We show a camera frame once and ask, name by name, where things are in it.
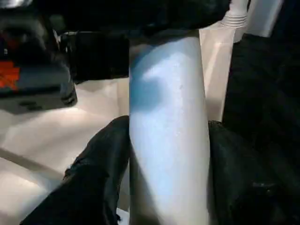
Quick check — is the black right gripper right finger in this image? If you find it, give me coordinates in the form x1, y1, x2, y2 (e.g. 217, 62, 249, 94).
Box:
208, 120, 300, 225

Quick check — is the white cabinet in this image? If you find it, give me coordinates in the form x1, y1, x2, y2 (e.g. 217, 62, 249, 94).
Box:
247, 0, 285, 38

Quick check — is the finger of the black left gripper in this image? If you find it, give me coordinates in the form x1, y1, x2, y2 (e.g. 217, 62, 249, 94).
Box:
47, 0, 231, 39
60, 30, 131, 85

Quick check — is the white plastic table leg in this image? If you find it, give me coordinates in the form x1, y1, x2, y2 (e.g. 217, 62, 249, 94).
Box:
127, 30, 212, 225
220, 0, 250, 30

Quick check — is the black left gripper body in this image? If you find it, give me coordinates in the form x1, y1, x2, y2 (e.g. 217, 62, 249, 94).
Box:
0, 0, 78, 114

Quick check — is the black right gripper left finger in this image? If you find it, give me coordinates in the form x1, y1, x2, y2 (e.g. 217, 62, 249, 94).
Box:
19, 115, 131, 225

